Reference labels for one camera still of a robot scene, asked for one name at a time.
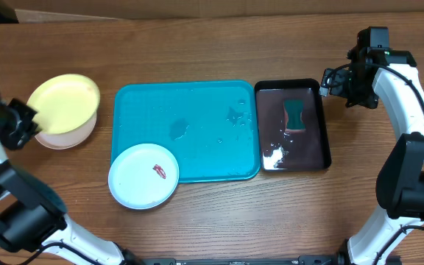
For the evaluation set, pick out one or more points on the teal plastic tray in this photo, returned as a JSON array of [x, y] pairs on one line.
[[210, 126]]

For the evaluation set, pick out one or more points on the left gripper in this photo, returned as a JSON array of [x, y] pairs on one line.
[[30, 127]]

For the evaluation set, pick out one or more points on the yellow-green plate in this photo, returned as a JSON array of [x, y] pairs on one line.
[[64, 103]]

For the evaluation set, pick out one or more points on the cardboard panel at back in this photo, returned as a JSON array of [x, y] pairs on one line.
[[147, 9]]

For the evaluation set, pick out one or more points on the white plate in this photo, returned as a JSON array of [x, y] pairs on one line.
[[68, 139]]

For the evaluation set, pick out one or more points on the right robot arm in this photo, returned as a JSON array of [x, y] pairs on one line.
[[377, 74]]

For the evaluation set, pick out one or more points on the black water tray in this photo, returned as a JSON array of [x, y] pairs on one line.
[[291, 152]]

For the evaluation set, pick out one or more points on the light blue plate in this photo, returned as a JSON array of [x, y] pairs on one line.
[[143, 176]]

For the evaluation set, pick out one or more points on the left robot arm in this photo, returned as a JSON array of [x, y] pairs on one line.
[[32, 216]]

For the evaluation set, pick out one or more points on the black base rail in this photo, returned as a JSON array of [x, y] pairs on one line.
[[301, 260]]

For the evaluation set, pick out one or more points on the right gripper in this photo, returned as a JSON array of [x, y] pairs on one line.
[[339, 79]]

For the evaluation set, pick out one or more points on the green scrubbing sponge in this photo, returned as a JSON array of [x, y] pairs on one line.
[[293, 110]]

